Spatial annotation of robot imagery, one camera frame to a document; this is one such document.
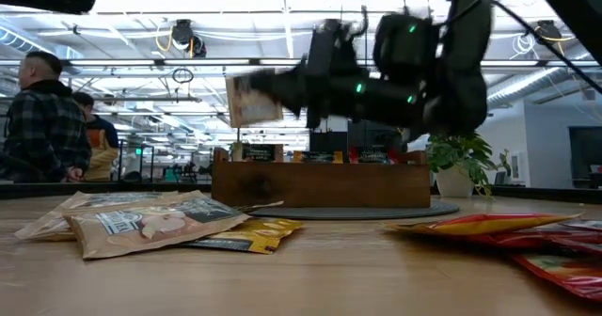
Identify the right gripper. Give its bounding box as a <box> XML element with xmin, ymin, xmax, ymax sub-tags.
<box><xmin>251</xmin><ymin>19</ymin><xmax>354</xmax><ymax>129</ymax></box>

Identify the yellow mango tea sachet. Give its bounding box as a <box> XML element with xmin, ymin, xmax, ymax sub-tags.
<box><xmin>388</xmin><ymin>212</ymin><xmax>583</xmax><ymax>237</ymax></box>
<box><xmin>180</xmin><ymin>216</ymin><xmax>304</xmax><ymax>255</ymax></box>
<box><xmin>292</xmin><ymin>150</ymin><xmax>344</xmax><ymax>165</ymax></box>

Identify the wooden tea organizer box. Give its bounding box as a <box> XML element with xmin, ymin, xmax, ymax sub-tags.
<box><xmin>211</xmin><ymin>147</ymin><xmax>432</xmax><ymax>209</ymax></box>

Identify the grey round woven placemat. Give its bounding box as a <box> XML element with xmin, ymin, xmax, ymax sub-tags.
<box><xmin>244</xmin><ymin>198</ymin><xmax>461</xmax><ymax>221</ymax></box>

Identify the green potted plant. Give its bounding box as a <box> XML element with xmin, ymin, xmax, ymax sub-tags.
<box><xmin>425</xmin><ymin>131</ymin><xmax>513</xmax><ymax>199</ymax></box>

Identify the distant black rack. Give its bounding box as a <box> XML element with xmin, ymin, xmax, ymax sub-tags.
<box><xmin>117</xmin><ymin>144</ymin><xmax>155</xmax><ymax>183</ymax></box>

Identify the person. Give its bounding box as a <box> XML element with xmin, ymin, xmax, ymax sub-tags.
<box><xmin>72</xmin><ymin>91</ymin><xmax>121</xmax><ymax>182</ymax></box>
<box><xmin>0</xmin><ymin>51</ymin><xmax>93</xmax><ymax>184</ymax></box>

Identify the black hanging cable loop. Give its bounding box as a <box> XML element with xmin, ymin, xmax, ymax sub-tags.
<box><xmin>171</xmin><ymin>67</ymin><xmax>195</xmax><ymax>85</ymax></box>

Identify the black hanging cable reel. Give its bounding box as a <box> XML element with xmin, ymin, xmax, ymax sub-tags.
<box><xmin>170</xmin><ymin>18</ymin><xmax>208</xmax><ymax>59</ymax></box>
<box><xmin>535</xmin><ymin>19</ymin><xmax>563</xmax><ymax>44</ymax></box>

